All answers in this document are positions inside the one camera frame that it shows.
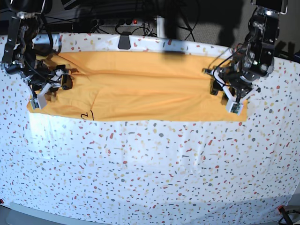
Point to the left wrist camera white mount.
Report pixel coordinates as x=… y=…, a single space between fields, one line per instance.
x=234 y=103

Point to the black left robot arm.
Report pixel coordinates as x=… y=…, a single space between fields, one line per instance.
x=253 y=59

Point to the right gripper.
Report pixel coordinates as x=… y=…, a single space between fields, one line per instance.
x=37 y=75

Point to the black table clamp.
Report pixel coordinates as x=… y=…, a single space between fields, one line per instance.
x=124 y=41

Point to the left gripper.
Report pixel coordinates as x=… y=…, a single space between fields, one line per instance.
x=239 y=82

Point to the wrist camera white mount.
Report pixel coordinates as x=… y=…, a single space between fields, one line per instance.
x=234 y=103
x=39 y=98

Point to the yellow orange T-shirt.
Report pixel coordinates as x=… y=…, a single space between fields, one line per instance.
x=130 y=86

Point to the red black clamp right corner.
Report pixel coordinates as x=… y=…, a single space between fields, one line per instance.
x=285 y=220

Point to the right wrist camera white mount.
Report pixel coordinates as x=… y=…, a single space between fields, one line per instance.
x=39 y=98

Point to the silver aluminium frame post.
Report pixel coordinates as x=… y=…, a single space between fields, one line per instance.
x=160 y=21

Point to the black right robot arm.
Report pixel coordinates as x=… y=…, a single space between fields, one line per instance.
x=20 y=57

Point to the white power strip red switch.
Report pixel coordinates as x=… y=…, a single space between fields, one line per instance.
x=122 y=22

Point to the terrazzo patterned white tablecloth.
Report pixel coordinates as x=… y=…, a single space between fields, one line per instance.
x=153 y=171

